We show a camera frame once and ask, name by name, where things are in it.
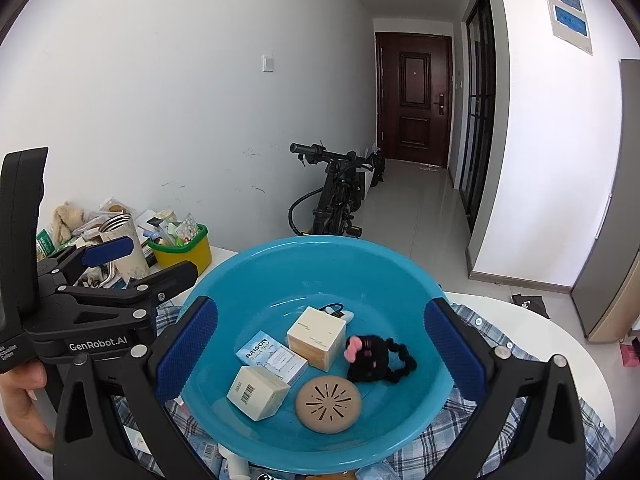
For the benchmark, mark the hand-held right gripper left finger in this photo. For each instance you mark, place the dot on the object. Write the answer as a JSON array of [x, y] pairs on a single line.
[[187, 350]]

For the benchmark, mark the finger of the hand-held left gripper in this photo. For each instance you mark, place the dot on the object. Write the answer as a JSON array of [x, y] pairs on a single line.
[[150, 287], [107, 251]]

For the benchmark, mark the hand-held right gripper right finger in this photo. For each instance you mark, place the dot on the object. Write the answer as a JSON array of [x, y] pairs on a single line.
[[455, 350]]

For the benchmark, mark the cream box with barcode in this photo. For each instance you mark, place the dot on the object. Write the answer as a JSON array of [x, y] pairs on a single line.
[[257, 392]]

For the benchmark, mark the blue and white box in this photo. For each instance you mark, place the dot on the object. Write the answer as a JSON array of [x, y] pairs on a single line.
[[272, 355]]

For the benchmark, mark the blue plastic basin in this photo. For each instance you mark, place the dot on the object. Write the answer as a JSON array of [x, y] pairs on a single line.
[[390, 410]]

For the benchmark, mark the beige square box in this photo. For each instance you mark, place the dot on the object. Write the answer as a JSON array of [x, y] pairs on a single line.
[[315, 337]]

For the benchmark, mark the beige round vented disc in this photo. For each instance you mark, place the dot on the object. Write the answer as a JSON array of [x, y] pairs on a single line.
[[327, 405]]

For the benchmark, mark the person's left hand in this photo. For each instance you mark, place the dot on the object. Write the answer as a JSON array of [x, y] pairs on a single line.
[[17, 400]]

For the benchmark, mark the cream steel tumbler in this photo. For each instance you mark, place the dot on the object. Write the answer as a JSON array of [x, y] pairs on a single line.
[[127, 247]]

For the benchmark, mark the green snack packet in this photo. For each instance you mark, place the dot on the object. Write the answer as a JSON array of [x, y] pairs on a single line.
[[45, 245]]

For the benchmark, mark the yellow basket with green rim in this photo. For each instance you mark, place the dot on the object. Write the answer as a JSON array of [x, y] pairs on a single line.
[[182, 255]]

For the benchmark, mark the beige plush toy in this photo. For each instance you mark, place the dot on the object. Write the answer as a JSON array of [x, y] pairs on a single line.
[[67, 222]]

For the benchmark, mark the white blister pack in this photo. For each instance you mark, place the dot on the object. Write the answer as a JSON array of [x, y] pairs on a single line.
[[187, 230]]

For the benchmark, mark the black bag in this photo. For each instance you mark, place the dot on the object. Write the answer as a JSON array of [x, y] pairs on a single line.
[[530, 305]]

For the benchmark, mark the blue plaid cloth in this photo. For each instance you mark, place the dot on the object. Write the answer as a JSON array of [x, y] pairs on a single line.
[[510, 425]]

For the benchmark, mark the white tube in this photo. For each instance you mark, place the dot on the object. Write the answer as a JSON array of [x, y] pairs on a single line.
[[235, 465]]

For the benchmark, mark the pink box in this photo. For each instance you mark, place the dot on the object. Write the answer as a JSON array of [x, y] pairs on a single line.
[[631, 354]]

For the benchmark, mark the black folding bicycle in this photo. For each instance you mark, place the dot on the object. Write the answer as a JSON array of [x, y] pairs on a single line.
[[340, 195]]

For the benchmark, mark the gold and grey refrigerator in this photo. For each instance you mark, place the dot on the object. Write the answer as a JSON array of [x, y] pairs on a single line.
[[615, 210]]

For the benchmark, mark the black framed glass sliding door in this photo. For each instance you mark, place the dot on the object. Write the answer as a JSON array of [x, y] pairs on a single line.
[[480, 110]]

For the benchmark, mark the dark brown entrance door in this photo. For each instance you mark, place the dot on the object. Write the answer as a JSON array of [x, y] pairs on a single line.
[[414, 100]]

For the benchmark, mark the white light switch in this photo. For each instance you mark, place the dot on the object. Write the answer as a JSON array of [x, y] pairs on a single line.
[[268, 63]]

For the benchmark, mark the wall panel with blue windows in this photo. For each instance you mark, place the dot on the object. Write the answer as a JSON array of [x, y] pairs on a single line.
[[566, 10]]

